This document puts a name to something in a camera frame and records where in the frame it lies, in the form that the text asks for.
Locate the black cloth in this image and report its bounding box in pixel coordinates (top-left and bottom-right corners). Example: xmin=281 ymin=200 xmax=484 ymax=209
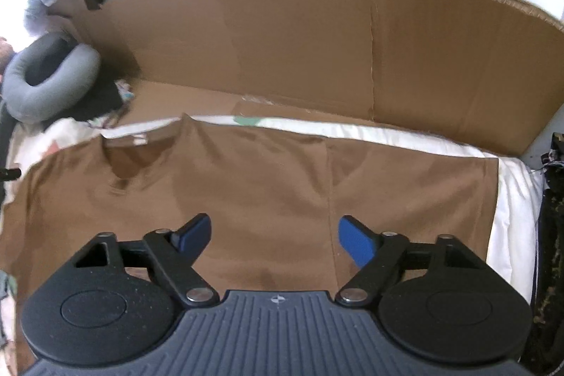
xmin=70 ymin=68 xmax=128 ymax=121

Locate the brown cardboard sheet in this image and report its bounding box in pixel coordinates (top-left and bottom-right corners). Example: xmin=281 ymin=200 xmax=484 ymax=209
xmin=57 ymin=0 xmax=564 ymax=156

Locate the grey neck pillow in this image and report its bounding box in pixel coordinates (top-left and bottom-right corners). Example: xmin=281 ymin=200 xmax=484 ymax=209
xmin=2 ymin=33 xmax=101 ymax=122

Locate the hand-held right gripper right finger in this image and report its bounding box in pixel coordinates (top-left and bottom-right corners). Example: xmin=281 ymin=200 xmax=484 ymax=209
xmin=336 ymin=215 xmax=483 ymax=307

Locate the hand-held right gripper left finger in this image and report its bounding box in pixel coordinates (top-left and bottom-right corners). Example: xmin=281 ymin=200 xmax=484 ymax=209
xmin=75 ymin=213 xmax=219 ymax=307

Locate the white printed blanket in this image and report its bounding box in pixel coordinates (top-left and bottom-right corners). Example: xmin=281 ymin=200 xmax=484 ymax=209
xmin=11 ymin=114 xmax=545 ymax=306

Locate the leopard print cloth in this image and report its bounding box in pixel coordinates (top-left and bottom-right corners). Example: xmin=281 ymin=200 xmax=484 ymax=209
xmin=531 ymin=131 xmax=564 ymax=374

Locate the brown t-shirt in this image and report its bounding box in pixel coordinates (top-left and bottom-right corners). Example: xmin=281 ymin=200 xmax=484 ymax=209
xmin=0 ymin=114 xmax=501 ymax=372

